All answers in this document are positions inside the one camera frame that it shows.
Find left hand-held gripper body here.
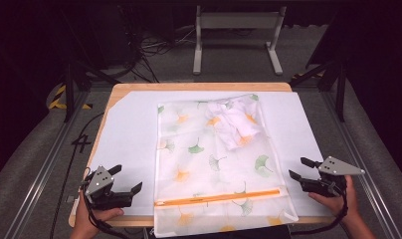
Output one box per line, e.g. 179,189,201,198
84,164,133,211

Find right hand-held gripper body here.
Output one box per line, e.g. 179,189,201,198
301,155,366,198

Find leaf print mesh laundry bag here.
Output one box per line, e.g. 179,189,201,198
153,94,300,239

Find person's right hand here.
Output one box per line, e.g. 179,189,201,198
307,174,359,219

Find person's left hand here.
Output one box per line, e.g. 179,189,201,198
69,190,125,239

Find white table mat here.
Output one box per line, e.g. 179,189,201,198
89,91,324,217

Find black metal stand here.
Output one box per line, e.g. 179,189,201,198
60,9,121,123
290,9,350,122

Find white garment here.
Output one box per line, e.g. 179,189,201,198
204,99,263,152

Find yellow black hazard tape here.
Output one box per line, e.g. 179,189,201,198
48,84,93,111

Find wooden table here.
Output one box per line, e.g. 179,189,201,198
68,82,333,229

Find aluminium floor rail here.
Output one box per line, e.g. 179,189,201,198
4,90,92,239
321,90,402,239

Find black floor cable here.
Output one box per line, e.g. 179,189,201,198
49,112,105,239

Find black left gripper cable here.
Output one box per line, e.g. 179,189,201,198
81,178,133,239

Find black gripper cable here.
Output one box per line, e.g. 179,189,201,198
288,185,351,237
81,178,133,239

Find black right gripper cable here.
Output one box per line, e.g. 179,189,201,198
288,185,351,237

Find bundle of black floor cables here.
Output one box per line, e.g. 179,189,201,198
122,19,197,84

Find grey metal stand frame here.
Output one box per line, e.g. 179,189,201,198
192,4,288,76

